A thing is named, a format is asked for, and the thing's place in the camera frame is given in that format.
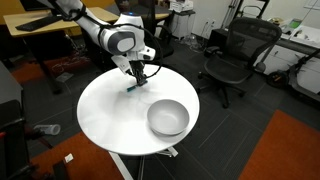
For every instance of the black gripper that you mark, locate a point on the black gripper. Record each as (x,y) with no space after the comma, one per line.
(136,66)

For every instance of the green marker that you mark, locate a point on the green marker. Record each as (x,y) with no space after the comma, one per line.
(132,88)

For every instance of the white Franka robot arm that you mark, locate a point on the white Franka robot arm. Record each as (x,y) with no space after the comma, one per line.
(115,38)

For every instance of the white bowl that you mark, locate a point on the white bowl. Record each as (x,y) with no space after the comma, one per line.
(168,117)

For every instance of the white drawer cabinet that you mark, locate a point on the white drawer cabinet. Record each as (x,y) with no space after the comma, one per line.
(182,25)

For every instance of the grey power strip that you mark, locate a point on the grey power strip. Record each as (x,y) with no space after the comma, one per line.
(64,77)

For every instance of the black computer tower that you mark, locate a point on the black computer tower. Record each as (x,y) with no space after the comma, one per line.
(218,38)

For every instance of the white table base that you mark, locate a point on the white table base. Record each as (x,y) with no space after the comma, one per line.
(117,163)

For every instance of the black mesh office chair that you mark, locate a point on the black mesh office chair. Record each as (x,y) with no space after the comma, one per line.
(230,68)

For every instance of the clear plastic bottle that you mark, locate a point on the clear plastic bottle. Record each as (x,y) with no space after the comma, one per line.
(48,129)

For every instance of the small white card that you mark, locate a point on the small white card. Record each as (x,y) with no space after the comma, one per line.
(68,158)

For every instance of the black keyboard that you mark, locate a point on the black keyboard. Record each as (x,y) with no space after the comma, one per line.
(33,24)

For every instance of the wooden desk black legs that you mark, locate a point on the wooden desk black legs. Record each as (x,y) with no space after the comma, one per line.
(33,18)

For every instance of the black computer monitor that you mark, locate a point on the black computer monitor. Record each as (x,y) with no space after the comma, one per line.
(31,4)

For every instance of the grey desk top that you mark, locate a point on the grey desk top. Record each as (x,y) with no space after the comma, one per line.
(8,85)

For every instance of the black electric scooter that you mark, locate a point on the black electric scooter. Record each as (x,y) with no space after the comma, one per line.
(278,79)

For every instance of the white long cabinet desk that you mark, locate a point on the white long cabinet desk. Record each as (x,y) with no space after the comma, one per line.
(283,58)

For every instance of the green device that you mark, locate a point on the green device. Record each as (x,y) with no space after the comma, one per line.
(295,23)

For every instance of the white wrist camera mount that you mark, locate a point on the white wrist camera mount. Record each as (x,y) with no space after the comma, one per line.
(120,65)

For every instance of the black seat frame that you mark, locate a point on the black seat frame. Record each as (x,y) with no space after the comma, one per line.
(11,140)

